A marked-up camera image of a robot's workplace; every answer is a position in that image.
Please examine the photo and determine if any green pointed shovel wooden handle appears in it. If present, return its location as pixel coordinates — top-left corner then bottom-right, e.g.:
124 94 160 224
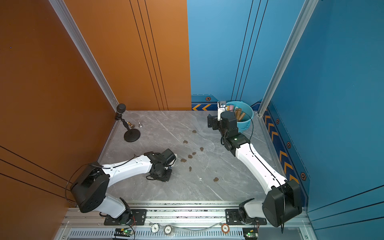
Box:
236 108 242 120

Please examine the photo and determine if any red rimmed round sticker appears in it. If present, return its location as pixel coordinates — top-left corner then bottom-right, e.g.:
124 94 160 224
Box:
221 224 230 235

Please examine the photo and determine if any green circuit board left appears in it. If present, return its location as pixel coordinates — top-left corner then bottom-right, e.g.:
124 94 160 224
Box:
114 228 135 238

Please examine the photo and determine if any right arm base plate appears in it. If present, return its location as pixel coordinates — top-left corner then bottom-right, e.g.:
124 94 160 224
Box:
225 209 267 226

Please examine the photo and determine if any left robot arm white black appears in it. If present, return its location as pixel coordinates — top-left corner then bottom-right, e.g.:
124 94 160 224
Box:
70 149 177 225

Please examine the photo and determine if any turquoise plastic bucket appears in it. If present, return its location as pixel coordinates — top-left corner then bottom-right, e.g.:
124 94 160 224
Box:
227 101 254 133

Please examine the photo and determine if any green circuit board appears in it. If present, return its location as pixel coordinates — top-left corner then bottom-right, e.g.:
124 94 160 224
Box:
242 228 259 240
114 228 135 238

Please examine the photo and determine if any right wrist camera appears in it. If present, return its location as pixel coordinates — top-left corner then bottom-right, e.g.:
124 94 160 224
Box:
217 101 227 121

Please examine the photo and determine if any light green trowel wooden handle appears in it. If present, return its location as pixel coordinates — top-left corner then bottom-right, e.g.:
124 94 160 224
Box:
237 112 246 122

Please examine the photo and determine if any black microphone on stand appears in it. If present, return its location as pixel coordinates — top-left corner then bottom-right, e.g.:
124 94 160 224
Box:
115 104 141 143

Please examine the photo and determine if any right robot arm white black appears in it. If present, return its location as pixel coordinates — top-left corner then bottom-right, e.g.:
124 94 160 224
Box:
207 111 303 228

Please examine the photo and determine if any green circuit board right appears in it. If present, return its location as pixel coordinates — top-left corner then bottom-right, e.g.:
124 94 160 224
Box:
242 228 259 240

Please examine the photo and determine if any brass chess pawn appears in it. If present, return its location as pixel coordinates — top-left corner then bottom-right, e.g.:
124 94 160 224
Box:
127 122 135 129

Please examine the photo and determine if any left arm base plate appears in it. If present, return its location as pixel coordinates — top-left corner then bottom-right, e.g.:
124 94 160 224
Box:
104 209 147 226

